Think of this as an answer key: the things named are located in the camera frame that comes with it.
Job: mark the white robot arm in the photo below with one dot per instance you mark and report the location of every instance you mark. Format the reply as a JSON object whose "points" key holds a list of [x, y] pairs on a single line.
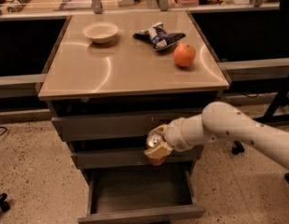
{"points": [[218, 122]]}

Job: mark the black caster wheel left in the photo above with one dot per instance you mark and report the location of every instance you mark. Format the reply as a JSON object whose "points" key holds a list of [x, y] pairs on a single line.
{"points": [[4, 205]]}

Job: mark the grey drawer cabinet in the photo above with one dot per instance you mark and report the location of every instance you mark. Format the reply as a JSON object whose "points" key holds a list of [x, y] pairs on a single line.
{"points": [[126, 74]]}

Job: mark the white bowl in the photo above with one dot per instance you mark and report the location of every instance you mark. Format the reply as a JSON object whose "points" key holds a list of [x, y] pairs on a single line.
{"points": [[100, 32]]}

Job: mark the grey middle drawer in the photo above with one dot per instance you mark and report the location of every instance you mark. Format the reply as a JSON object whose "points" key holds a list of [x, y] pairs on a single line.
{"points": [[128, 157]]}

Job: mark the orange fruit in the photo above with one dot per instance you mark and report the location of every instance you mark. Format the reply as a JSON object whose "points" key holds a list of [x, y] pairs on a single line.
{"points": [[184, 55]]}

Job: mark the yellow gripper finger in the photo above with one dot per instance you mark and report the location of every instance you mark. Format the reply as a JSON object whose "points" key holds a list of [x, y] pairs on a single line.
{"points": [[158, 151], [160, 130]]}

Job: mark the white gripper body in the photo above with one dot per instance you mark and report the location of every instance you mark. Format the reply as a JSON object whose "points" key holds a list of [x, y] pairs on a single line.
{"points": [[174, 134]]}

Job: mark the black table leg frame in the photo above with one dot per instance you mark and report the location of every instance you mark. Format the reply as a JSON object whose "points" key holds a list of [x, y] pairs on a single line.
{"points": [[255, 88]]}

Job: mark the red coke can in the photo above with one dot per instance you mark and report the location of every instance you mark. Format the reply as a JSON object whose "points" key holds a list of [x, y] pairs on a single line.
{"points": [[150, 141]]}

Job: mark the grey bottom drawer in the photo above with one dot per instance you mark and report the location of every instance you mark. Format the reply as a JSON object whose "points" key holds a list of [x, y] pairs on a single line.
{"points": [[141, 195]]}

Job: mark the grey top drawer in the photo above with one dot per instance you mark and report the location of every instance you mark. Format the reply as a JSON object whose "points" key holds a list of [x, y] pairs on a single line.
{"points": [[116, 125]]}

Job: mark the grey drawer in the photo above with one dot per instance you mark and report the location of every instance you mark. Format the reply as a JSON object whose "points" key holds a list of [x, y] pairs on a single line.
{"points": [[116, 125], [141, 195], [128, 157]]}

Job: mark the blue chip bag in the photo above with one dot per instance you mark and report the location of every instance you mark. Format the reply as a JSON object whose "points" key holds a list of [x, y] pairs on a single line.
{"points": [[158, 37]]}

